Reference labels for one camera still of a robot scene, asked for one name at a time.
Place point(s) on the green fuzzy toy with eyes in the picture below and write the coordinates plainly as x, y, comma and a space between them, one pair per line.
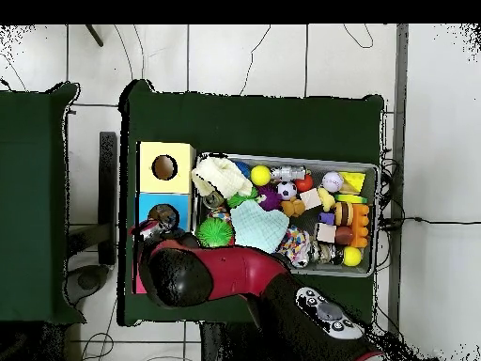
216, 233

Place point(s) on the pale yellow cloth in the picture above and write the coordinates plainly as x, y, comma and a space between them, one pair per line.
222, 177

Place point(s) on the mint green cloth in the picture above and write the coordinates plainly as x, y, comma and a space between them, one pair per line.
259, 226

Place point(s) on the crushed silver can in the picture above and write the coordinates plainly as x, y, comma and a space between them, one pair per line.
213, 199
325, 253

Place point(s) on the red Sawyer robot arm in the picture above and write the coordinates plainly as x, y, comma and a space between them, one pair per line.
248, 278

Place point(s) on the wooden box with three holes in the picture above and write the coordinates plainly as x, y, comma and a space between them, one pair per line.
161, 173

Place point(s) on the clear mesh bin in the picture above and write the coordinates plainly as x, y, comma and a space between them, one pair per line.
368, 226

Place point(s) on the small green spiky toy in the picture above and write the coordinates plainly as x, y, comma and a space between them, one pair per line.
242, 197

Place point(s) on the blue spiky ball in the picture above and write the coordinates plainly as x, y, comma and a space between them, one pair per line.
242, 167

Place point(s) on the dark green side table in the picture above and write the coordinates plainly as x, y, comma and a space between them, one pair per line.
37, 203

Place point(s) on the purple fuzzy toy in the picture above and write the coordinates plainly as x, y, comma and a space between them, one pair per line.
269, 199

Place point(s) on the small soccer ball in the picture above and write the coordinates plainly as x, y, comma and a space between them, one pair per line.
286, 190

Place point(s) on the orange plush toy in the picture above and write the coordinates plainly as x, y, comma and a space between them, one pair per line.
293, 207

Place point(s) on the white multicoloured printed packet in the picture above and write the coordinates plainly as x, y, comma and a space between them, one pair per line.
295, 244

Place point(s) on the silver robot toy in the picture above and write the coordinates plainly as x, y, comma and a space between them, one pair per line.
288, 173

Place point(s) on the small red ball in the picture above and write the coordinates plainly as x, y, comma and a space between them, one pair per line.
304, 183

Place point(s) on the small wooden block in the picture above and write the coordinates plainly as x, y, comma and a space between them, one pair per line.
310, 199

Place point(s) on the tan wooden cube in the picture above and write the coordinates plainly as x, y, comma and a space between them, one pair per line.
326, 232

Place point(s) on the purple block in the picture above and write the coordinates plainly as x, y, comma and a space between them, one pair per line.
326, 218

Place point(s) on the yellow duck toy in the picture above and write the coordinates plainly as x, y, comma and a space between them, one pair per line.
325, 197

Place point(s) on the white baseball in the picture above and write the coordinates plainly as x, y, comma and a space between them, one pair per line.
331, 180

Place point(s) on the brown toy football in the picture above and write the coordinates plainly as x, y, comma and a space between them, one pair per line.
345, 235

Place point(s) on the small yellow ball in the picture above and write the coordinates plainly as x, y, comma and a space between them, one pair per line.
352, 256

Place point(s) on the yellow toy banana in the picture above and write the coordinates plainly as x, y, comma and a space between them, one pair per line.
352, 198

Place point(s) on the orange spiky toy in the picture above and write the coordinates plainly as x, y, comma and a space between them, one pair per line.
361, 224

